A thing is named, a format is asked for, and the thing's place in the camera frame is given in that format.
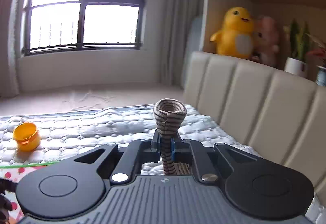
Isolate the yellow duck plush toy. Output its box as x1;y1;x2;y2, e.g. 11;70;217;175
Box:
210;7;254;60

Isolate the green potted plant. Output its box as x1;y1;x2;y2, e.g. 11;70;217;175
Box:
283;18;311;78

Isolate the colourful cartoon play mat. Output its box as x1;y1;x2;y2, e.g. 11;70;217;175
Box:
0;161;59;224

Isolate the beige padded headboard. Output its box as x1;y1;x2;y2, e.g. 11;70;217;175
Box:
185;51;325;194

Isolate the grey right curtain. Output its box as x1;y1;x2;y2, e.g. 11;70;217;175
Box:
160;0;203;85

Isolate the white quilted mattress pad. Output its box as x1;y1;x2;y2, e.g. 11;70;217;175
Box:
1;105;325;223

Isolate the beige left curtain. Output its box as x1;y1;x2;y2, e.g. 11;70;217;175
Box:
1;0;22;98

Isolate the pink plush toy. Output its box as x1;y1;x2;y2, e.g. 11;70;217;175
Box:
251;15;280;67

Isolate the beige striped knit sweater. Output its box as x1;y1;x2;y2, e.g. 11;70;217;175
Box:
154;98;191;176

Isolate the orange plastic round container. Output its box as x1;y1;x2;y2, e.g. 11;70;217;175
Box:
13;123;40;152

